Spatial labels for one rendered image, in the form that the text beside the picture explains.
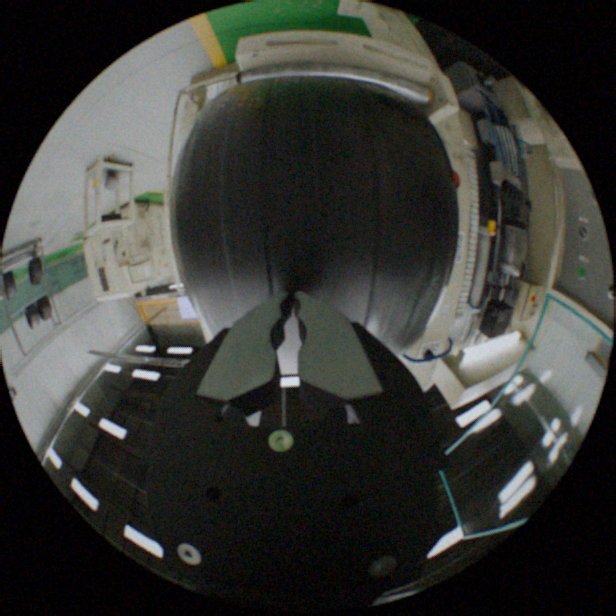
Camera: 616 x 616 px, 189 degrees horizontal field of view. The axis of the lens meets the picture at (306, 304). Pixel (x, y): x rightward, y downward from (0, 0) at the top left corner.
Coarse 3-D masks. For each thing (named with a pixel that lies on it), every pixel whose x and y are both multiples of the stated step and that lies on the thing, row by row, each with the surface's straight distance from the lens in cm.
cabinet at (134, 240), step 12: (144, 204) 490; (144, 216) 483; (132, 228) 458; (144, 228) 476; (120, 240) 493; (132, 240) 459; (144, 240) 470; (120, 252) 497; (132, 252) 463; (144, 252) 465
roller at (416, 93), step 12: (240, 72) 41; (252, 72) 39; (264, 72) 39; (276, 72) 39; (288, 72) 38; (300, 72) 38; (312, 72) 39; (324, 72) 39; (336, 72) 39; (348, 72) 40; (360, 72) 40; (372, 72) 41; (384, 84) 41; (396, 84) 42; (408, 84) 44; (408, 96) 44; (420, 96) 44
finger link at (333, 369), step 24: (312, 312) 9; (336, 312) 9; (312, 336) 8; (336, 336) 8; (312, 360) 7; (336, 360) 7; (360, 360) 7; (312, 384) 6; (336, 384) 6; (360, 384) 6
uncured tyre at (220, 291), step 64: (192, 128) 20; (256, 128) 15; (320, 128) 15; (384, 128) 17; (192, 192) 15; (256, 192) 13; (320, 192) 12; (384, 192) 14; (448, 192) 18; (192, 256) 15; (256, 256) 13; (320, 256) 12; (384, 256) 14; (448, 256) 18; (384, 320) 17
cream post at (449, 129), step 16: (368, 16) 106; (384, 16) 94; (400, 16) 103; (384, 32) 85; (400, 32) 84; (416, 32) 92; (416, 48) 78; (432, 64) 74; (448, 128) 56; (448, 144) 52; (464, 160) 55; (464, 176) 53; (464, 192) 52; (464, 208) 51; (464, 224) 50; (464, 240) 51; (464, 256) 51; (464, 272) 53; (448, 288) 50; (448, 304) 52; (448, 320) 55; (432, 336) 54; (416, 352) 54; (416, 368) 59; (432, 368) 64
